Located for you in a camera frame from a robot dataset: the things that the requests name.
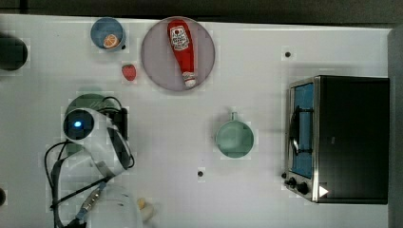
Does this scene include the green enamel mug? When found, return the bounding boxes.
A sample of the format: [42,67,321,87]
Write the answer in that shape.
[215,112,255,159]

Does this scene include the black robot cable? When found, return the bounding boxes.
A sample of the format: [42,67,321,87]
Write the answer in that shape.
[44,96,136,228]

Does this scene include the black toaster oven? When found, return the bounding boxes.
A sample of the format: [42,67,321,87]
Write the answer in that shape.
[281,75,390,204]

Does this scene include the orange slice toy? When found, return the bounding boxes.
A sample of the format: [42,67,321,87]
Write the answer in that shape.
[104,34,120,49]

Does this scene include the blue bowl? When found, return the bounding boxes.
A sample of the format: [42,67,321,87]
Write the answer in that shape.
[90,17,126,51]

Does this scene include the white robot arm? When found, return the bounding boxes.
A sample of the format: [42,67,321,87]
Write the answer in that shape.
[57,108,143,228]

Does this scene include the red plush strawberry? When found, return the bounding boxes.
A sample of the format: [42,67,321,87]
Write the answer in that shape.
[122,65,137,82]

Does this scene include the red plush ketchup bottle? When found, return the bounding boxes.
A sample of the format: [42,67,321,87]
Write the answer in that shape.
[167,19,197,88]

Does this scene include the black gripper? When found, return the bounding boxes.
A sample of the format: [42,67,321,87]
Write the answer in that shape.
[109,108,128,140]

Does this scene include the black cylinder container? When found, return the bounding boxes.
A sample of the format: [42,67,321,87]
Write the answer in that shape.
[0,33,29,71]

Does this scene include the green plastic strainer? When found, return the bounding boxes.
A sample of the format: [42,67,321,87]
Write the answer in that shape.
[63,94,110,156]

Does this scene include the dark grey cylinder cup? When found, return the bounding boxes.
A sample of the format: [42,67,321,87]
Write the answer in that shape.
[0,188,7,206]

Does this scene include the grey round plate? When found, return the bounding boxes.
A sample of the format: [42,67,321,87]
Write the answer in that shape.
[141,16,216,91]

